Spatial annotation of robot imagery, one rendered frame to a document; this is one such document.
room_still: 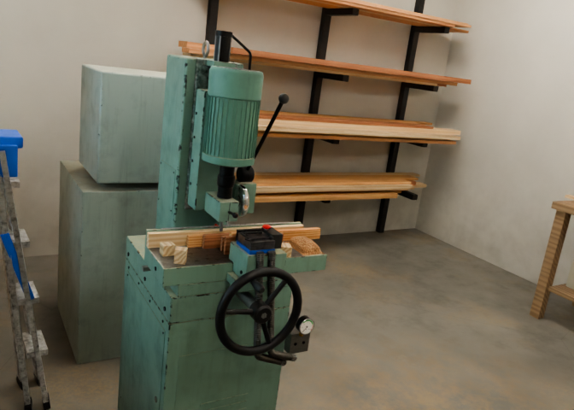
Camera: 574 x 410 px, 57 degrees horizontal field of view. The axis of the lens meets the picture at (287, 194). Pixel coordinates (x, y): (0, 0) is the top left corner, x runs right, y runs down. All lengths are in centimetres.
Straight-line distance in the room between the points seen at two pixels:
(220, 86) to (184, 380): 96
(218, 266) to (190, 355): 31
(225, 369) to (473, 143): 388
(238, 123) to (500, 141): 370
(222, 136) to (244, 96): 15
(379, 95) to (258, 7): 146
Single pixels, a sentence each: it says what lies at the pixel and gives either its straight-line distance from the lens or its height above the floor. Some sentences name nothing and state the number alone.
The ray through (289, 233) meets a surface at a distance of 199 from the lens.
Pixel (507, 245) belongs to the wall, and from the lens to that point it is 510.
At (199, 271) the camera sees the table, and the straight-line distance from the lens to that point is 170.
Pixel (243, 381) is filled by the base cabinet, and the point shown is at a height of 45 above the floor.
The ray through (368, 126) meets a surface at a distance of 445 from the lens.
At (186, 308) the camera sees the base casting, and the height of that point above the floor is 76.
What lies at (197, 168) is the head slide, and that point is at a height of 115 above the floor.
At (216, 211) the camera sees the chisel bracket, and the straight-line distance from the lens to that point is 181.
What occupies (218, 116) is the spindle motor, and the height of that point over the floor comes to 135.
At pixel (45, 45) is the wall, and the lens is 388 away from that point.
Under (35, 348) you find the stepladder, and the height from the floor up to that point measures 30.
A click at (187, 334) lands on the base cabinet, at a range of 179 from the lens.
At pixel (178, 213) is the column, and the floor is 96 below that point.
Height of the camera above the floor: 155
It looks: 14 degrees down
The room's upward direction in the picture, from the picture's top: 7 degrees clockwise
